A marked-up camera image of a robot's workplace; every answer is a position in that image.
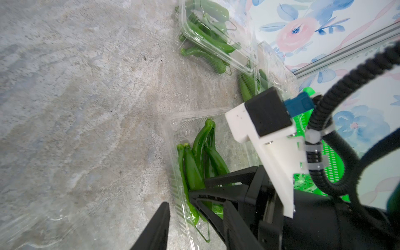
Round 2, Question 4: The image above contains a bright green plastic basket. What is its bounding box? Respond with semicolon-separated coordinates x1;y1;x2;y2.
290;86;351;203

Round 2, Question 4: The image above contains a clear pepper container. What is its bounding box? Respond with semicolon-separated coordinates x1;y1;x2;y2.
237;42;299;102
174;1;257;75
162;107;260;250

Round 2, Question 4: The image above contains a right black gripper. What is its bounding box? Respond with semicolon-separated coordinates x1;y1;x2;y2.
189;166;400;250

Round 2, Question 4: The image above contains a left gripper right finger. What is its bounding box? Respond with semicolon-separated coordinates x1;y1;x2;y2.
223;201;263;250

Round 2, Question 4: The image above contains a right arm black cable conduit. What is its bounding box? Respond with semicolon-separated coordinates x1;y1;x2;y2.
304;42;400;198

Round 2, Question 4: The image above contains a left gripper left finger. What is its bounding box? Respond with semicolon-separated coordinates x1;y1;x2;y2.
130;202;170;250

